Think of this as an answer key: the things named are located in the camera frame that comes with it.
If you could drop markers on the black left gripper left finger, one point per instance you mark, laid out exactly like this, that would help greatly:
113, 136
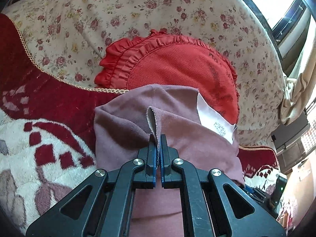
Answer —
102, 204

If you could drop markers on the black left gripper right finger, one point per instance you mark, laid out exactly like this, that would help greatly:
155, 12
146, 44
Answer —
212, 204

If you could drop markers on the mauve pink small garment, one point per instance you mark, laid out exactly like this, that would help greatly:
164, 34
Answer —
198, 132

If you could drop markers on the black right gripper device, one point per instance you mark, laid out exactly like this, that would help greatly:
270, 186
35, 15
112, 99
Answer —
269, 192

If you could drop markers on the grey air cooler unit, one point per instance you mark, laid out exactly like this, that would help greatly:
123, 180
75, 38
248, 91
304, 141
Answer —
289, 147

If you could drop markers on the red and white fleece blanket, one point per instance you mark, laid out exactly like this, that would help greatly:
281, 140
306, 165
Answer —
47, 133

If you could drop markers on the metal window grille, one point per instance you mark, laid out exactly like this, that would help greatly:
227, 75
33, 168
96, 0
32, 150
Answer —
308, 138

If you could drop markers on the beige curtain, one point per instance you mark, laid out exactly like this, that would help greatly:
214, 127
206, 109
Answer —
298, 92

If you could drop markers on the red ruffled cushion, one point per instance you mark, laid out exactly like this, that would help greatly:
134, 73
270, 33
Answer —
167, 59

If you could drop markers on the floral cream bedsheet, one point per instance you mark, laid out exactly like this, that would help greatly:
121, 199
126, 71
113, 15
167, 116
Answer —
67, 39

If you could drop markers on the dark framed window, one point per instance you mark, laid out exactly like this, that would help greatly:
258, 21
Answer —
291, 26

